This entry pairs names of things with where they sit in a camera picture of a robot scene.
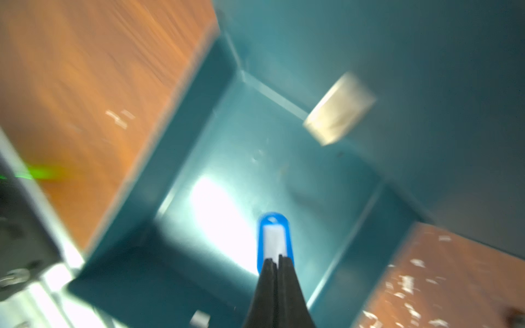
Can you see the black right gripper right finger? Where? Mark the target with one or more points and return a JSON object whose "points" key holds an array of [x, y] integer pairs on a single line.
{"points": [[292, 309]]}

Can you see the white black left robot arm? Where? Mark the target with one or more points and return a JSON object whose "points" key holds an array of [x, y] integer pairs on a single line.
{"points": [[27, 250]]}

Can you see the teal drawer cabinet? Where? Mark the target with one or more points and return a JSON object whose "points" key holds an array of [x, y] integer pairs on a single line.
{"points": [[447, 126]]}

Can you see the teal bottom drawer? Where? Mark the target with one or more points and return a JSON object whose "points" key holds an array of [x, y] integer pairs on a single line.
{"points": [[182, 249]]}

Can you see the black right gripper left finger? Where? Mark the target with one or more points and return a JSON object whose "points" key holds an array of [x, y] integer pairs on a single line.
{"points": [[263, 312]]}

